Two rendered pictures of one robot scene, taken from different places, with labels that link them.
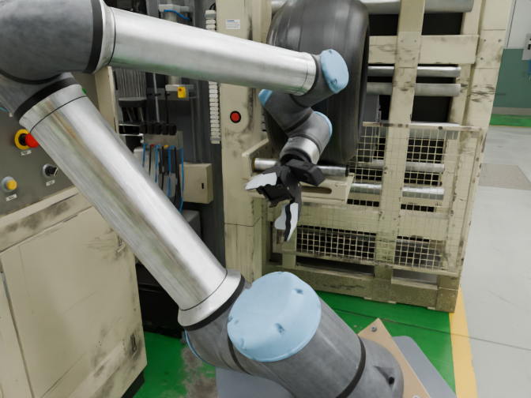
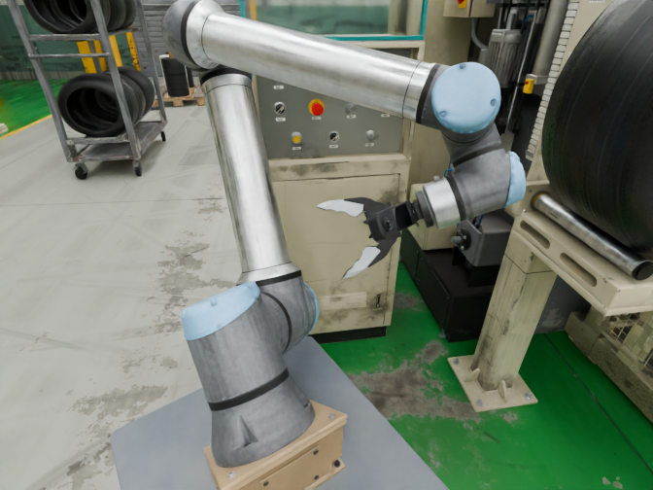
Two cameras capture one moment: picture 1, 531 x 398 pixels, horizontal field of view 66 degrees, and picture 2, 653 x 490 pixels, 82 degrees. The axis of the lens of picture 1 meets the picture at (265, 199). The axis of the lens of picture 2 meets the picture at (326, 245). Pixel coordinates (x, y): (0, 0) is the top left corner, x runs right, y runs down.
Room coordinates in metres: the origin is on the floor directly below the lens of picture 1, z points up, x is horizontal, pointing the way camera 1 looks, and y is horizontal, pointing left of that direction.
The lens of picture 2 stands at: (0.51, -0.58, 1.36)
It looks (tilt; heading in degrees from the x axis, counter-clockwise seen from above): 32 degrees down; 65
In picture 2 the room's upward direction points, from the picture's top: straight up
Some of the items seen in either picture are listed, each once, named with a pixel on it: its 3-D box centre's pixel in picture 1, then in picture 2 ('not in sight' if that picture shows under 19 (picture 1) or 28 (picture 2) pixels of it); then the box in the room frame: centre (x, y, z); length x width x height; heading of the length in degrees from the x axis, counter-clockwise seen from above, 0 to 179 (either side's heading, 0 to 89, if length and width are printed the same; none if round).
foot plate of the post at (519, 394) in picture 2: not in sight; (491, 376); (1.60, 0.09, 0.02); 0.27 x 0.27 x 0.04; 74
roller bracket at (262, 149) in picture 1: (261, 155); (581, 194); (1.59, 0.01, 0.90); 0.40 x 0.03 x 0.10; 164
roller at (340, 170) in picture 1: (299, 167); (583, 229); (1.41, -0.12, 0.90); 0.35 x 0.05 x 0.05; 74
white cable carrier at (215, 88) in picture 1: (216, 80); (561, 77); (1.59, 0.18, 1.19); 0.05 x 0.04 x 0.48; 164
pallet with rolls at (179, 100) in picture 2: not in sight; (177, 75); (1.18, 6.76, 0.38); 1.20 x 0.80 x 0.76; 78
